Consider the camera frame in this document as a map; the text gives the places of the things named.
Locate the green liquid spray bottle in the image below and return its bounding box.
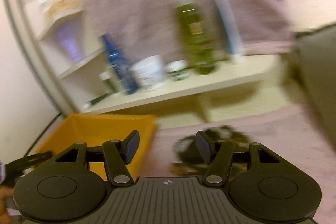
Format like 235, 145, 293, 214
168, 0, 221, 76

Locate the pink hanging towel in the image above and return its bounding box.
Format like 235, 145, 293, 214
66, 0, 292, 56

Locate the blue and white tube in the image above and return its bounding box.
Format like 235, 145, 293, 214
213, 0, 243, 64

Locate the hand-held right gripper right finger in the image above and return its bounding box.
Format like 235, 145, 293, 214
196, 131, 282, 186

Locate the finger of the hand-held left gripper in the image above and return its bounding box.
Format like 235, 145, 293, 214
5, 151, 53, 170

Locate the purple tube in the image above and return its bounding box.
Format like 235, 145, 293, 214
54, 26, 82, 63

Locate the dark green bead necklace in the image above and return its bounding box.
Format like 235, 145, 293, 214
172, 125, 248, 169

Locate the person's left hand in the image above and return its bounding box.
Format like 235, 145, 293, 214
0, 185, 13, 215

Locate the yellow plastic box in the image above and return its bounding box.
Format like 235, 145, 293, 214
34, 113, 158, 182

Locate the small green label jar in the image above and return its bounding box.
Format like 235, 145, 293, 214
167, 61, 191, 82

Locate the grey cushion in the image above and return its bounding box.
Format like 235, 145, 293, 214
282, 23, 336, 153

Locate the blue spray bottle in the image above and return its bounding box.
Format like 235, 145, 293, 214
100, 34, 139, 95

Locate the tan patterned box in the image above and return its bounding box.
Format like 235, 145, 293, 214
49, 0, 79, 16

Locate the white cream jar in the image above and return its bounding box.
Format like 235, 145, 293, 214
130, 55, 167, 92

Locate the dark cable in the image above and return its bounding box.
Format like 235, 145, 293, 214
25, 112, 63, 157

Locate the small green stick bottle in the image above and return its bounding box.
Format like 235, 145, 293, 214
99, 72, 117, 94

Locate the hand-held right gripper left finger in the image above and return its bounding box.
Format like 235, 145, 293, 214
54, 130, 140, 187

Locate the cream shelf unit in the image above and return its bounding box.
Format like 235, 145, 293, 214
25, 0, 279, 122

